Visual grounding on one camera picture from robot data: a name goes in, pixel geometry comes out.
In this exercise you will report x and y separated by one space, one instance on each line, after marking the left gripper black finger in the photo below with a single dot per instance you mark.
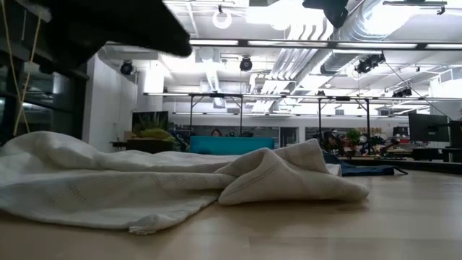
151 29

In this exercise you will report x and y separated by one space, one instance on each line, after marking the white plaid dish towel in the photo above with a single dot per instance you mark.
126 187

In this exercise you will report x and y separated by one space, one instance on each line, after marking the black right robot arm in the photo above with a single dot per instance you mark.
330 9

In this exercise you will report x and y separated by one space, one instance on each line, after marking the teal plastic tupperware container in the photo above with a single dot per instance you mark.
231 145

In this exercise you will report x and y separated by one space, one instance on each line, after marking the round black ceiling spotlight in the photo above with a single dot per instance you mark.
246 64
127 68

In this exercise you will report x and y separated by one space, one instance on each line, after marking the long ceiling light strip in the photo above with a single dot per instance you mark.
216 42
444 46
288 43
377 45

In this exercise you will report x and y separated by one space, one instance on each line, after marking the potted succulent plant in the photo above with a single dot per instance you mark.
153 133

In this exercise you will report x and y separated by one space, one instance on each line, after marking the person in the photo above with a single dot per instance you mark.
216 133

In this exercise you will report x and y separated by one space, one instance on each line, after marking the small background potted plant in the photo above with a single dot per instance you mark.
353 135

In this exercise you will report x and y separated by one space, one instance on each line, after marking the navy blue cloth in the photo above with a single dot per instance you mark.
364 169

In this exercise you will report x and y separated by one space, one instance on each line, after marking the small black ceiling fixture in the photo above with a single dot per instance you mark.
402 93

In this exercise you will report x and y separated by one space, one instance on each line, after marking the black computer monitor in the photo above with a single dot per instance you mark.
429 127

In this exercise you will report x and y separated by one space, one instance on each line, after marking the black metal scaffold frame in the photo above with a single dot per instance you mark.
191 108
320 119

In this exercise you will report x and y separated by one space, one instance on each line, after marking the silver ventilation duct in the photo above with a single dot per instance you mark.
337 62

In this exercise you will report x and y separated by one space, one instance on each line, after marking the black ceiling camera cluster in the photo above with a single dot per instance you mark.
368 64

